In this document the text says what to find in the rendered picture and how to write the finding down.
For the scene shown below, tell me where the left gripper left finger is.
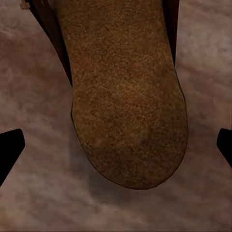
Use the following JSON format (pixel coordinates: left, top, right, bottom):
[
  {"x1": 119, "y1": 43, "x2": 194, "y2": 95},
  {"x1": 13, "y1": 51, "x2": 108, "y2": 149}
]
[{"x1": 0, "y1": 129, "x2": 25, "y2": 187}]

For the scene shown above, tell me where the sandal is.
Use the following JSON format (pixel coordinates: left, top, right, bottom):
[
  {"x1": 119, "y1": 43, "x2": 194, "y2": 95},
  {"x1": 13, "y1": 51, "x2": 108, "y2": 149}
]
[{"x1": 20, "y1": 0, "x2": 188, "y2": 189}]

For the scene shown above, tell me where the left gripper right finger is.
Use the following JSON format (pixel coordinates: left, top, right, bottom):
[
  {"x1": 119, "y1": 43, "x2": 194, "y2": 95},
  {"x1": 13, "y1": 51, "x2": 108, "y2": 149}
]
[{"x1": 217, "y1": 128, "x2": 232, "y2": 167}]

